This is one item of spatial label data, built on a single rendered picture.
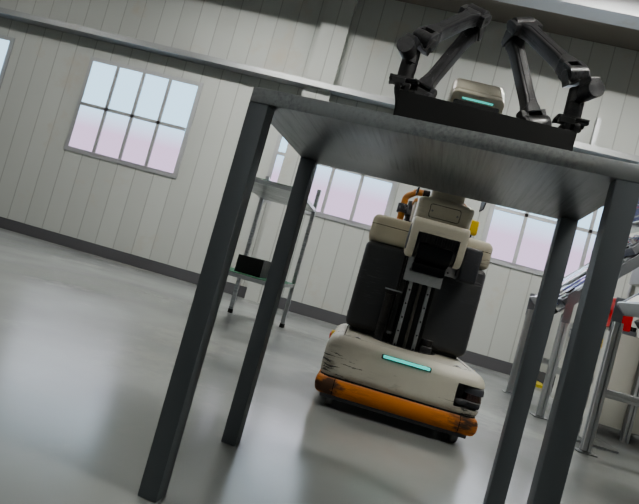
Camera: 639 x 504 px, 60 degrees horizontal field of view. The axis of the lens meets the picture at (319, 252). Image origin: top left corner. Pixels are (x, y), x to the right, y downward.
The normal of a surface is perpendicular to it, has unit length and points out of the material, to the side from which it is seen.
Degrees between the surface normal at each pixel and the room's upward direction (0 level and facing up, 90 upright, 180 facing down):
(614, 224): 90
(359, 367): 90
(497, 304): 90
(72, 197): 90
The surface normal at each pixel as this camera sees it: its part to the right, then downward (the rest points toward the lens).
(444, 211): -0.12, 0.08
